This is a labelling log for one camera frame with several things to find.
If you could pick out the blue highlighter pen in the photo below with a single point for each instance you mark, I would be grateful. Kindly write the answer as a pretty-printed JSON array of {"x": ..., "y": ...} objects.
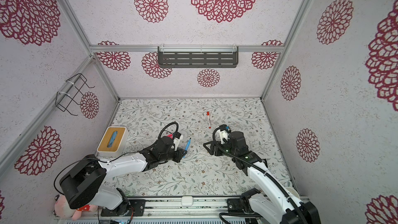
[{"x": 187, "y": 147}]

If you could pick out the white mug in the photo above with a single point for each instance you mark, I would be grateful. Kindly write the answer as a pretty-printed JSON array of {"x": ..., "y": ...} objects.
[{"x": 292, "y": 191}]

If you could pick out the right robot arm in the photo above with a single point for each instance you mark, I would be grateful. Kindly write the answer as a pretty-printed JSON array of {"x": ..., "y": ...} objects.
[{"x": 271, "y": 201}]

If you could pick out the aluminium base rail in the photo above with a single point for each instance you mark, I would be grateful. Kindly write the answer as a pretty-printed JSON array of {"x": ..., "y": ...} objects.
[{"x": 169, "y": 210}]

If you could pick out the pink plush toy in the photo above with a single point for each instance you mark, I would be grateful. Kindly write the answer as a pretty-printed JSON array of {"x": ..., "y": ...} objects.
[{"x": 62, "y": 209}]

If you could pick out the black wire wall rack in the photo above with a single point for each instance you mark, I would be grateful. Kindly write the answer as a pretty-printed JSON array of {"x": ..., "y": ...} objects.
[{"x": 66, "y": 97}]

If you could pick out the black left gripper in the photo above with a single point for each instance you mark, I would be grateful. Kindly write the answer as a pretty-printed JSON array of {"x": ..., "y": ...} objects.
[{"x": 180, "y": 152}]

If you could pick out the white wooden-top tissue box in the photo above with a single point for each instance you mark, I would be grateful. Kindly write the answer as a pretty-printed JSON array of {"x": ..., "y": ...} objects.
[{"x": 113, "y": 142}]

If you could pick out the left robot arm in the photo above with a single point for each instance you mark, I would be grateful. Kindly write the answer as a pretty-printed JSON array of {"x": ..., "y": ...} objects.
[{"x": 83, "y": 184}]

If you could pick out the small white box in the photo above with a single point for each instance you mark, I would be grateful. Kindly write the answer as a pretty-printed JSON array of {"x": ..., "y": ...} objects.
[{"x": 187, "y": 201}]

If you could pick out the dark metal wall shelf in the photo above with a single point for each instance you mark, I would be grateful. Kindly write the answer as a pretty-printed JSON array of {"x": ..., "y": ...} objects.
[{"x": 169, "y": 57}]

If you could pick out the white red-tipped marker pen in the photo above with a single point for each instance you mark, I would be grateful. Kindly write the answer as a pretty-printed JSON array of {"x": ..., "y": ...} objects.
[{"x": 208, "y": 120}]

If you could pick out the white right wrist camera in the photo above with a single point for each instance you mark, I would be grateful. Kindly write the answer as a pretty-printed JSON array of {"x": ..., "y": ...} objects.
[{"x": 224, "y": 133}]

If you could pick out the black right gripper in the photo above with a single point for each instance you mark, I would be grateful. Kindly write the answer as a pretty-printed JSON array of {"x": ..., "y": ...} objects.
[{"x": 215, "y": 144}]

